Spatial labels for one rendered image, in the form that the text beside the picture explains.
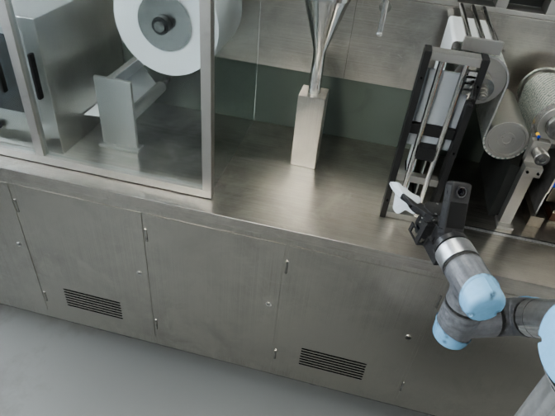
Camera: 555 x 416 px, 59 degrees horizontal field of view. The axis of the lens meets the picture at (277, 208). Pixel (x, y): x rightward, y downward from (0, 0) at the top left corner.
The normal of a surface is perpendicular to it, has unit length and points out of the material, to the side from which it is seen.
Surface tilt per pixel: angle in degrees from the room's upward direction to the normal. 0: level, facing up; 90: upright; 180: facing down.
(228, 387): 0
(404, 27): 90
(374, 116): 90
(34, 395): 0
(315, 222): 0
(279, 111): 90
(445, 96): 90
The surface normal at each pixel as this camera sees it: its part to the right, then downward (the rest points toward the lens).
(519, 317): -0.99, -0.06
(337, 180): 0.08, -0.78
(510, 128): -0.23, 0.59
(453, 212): 0.22, 0.12
